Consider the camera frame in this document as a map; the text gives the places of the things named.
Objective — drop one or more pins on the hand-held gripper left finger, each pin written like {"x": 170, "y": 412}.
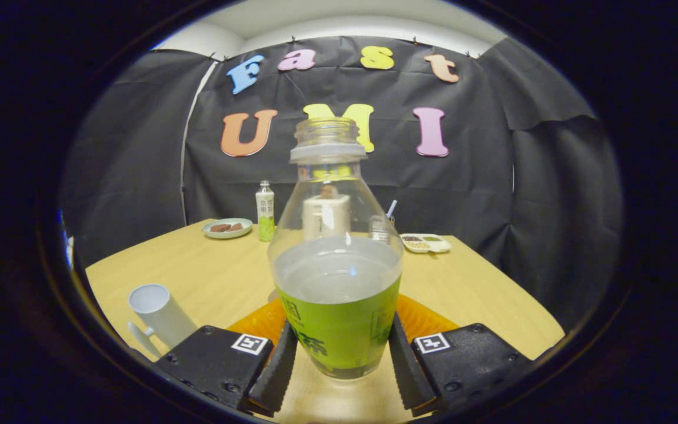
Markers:
{"x": 277, "y": 377}

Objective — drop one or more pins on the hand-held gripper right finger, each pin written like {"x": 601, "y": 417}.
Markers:
{"x": 404, "y": 371}

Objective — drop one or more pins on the clear juice bottle green label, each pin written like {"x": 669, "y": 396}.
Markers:
{"x": 339, "y": 330}

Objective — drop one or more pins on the white cup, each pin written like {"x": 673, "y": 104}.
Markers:
{"x": 165, "y": 318}

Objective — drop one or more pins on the tall slim bottle white label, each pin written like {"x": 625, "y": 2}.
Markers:
{"x": 265, "y": 212}

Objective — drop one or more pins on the wooden table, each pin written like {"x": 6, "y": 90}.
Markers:
{"x": 209, "y": 271}

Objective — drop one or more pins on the white divided dish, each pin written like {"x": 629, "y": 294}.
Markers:
{"x": 427, "y": 245}

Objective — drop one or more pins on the pale green plate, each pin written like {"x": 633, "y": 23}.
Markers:
{"x": 227, "y": 234}

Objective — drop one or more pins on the metal spoon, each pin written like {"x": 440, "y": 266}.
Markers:
{"x": 392, "y": 208}

